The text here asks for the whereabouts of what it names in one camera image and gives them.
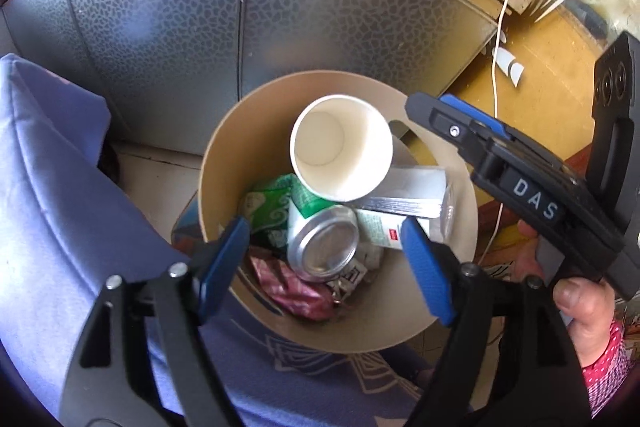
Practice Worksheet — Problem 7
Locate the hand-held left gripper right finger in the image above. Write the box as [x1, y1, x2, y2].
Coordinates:
[400, 217, 593, 427]

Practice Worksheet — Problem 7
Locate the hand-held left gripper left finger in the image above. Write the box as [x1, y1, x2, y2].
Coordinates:
[62, 216, 251, 427]

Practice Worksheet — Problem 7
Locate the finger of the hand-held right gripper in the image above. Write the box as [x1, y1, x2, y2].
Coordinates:
[405, 93, 501, 168]
[440, 94, 513, 141]

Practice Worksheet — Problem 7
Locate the white milk carton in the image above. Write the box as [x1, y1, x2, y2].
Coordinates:
[352, 166, 458, 244]

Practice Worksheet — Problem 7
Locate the red wrapper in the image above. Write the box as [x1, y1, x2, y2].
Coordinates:
[250, 256, 337, 321]

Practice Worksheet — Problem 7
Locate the crushed green drink can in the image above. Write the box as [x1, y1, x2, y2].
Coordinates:
[244, 174, 362, 284]

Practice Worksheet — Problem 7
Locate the white paper cup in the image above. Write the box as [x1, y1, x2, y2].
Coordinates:
[290, 95, 394, 202]

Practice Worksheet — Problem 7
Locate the beige round trash bin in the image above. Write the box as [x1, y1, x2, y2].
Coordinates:
[196, 69, 480, 355]

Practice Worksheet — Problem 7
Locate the person's right forearm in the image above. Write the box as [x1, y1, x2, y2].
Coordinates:
[581, 321, 635, 419]

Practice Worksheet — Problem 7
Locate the person's right hand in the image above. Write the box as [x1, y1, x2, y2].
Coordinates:
[515, 218, 621, 369]

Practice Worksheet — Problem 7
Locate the blue patterned tablecloth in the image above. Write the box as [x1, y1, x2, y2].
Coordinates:
[0, 53, 437, 427]

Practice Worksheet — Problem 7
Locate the blue grey kitchen cabinet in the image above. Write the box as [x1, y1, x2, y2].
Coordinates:
[0, 0, 501, 158]

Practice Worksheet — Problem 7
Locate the white cable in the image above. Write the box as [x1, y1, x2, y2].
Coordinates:
[486, 0, 517, 260]

